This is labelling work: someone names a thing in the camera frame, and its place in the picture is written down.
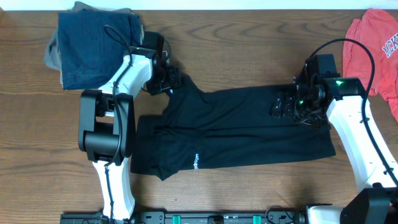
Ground black t-shirt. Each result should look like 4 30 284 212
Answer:
131 75 335 180

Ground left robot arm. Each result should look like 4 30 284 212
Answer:
60 31 181 223

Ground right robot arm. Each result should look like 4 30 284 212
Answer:
270 54 397 223

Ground folded navy blue trousers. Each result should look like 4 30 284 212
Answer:
57 11 142 91

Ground red printed t-shirt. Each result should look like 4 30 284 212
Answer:
343 9 397 118

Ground folded khaki beige trousers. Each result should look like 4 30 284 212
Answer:
43 1 147 91

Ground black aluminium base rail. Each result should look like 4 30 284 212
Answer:
60 210 307 224

